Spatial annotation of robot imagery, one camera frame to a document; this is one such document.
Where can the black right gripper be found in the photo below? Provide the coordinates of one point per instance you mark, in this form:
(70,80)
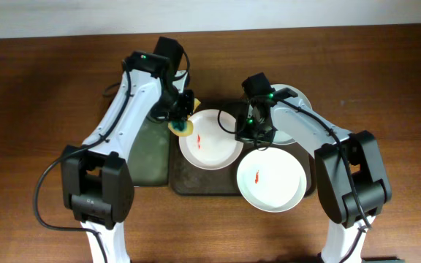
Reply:
(241,133)

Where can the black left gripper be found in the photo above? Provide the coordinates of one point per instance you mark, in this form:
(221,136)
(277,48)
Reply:
(161,111)

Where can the yellow green sponge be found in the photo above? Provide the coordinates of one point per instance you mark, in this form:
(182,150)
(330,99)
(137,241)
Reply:
(184,128)

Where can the pink plate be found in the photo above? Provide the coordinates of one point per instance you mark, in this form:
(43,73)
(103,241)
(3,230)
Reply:
(209,147)

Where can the cream white plate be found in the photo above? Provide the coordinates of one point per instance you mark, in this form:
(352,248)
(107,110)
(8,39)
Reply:
(272,180)

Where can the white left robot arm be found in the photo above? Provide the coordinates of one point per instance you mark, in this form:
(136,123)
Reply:
(96,181)

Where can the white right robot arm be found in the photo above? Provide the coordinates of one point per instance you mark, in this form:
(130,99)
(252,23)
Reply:
(352,182)

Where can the black tray with water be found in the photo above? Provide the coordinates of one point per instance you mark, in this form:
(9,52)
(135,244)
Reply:
(148,160)

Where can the dark brown serving tray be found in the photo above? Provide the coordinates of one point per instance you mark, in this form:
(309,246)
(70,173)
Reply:
(189,180)

